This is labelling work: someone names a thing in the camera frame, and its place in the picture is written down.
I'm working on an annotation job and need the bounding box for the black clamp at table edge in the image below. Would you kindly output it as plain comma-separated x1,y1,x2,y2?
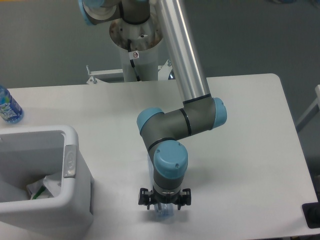
302,202,320,229

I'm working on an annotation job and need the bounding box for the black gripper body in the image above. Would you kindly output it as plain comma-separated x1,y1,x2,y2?
152,189,182,205

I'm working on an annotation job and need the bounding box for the crushed clear plastic bottle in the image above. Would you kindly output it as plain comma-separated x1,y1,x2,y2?
147,155,174,221

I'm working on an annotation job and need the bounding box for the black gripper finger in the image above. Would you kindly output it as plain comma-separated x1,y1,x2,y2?
176,188,192,211
138,188,157,210

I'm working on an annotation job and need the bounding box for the white trash can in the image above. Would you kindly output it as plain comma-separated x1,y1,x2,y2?
0,125,94,239

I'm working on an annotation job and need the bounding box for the white bracket left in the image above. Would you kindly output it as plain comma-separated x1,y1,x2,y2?
86,65,124,85

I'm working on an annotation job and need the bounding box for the white paper wrapper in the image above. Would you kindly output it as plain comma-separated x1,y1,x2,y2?
43,172,62,198

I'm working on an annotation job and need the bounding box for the white bracket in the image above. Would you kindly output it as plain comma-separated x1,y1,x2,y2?
158,59,176,81
86,65,124,85

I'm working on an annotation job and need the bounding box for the green white wrapper in bin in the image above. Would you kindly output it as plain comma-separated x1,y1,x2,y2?
26,179,52,200

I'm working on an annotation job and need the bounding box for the blue labelled water bottle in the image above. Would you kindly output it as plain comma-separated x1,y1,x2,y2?
0,85,24,124

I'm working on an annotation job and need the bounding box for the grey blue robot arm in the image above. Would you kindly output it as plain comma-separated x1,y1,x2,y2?
78,0,227,208

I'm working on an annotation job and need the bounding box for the white bracket middle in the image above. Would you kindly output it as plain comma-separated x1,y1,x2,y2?
158,59,176,81

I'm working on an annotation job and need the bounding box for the white metal frame at right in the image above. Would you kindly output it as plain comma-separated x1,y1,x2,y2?
295,84,320,133

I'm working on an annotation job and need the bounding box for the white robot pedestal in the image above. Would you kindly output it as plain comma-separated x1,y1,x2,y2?
109,13,163,82

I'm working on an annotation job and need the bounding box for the black cable on pedestal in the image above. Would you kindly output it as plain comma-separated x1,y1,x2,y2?
127,38,141,82

